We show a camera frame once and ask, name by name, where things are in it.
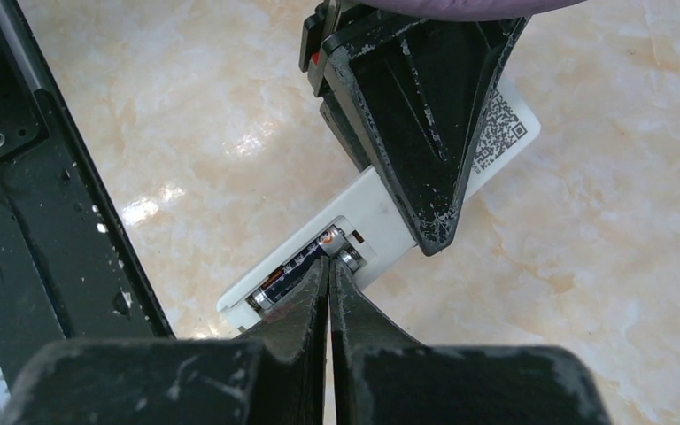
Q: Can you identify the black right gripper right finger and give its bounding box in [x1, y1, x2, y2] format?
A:
[328, 260, 611, 424]

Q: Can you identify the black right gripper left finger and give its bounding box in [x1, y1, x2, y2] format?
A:
[1, 259, 329, 424]

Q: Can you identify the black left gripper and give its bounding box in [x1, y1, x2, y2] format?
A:
[299, 1, 529, 256]

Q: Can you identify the white remote control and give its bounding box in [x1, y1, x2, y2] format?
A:
[216, 79, 541, 331]

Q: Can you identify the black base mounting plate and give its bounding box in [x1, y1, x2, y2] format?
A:
[0, 1, 172, 411]

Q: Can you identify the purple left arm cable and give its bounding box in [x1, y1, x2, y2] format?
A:
[363, 0, 588, 22]

